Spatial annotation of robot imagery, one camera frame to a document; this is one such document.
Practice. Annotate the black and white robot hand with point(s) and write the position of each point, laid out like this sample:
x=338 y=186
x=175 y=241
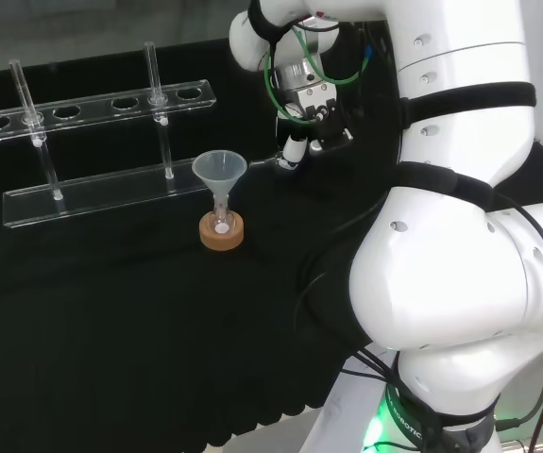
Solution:
x=320 y=106

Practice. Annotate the clear plastic funnel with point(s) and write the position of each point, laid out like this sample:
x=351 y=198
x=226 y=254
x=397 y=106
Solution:
x=219 y=170

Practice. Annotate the clear funnel stand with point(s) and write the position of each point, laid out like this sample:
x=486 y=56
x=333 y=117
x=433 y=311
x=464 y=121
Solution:
x=96 y=111

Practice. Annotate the clear round-bottom flask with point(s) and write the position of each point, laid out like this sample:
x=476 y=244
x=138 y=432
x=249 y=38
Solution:
x=220 y=222

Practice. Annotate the black cloth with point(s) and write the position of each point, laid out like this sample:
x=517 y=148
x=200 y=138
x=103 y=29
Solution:
x=134 y=321

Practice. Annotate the pale board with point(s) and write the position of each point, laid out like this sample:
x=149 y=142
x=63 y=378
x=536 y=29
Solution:
x=346 y=415

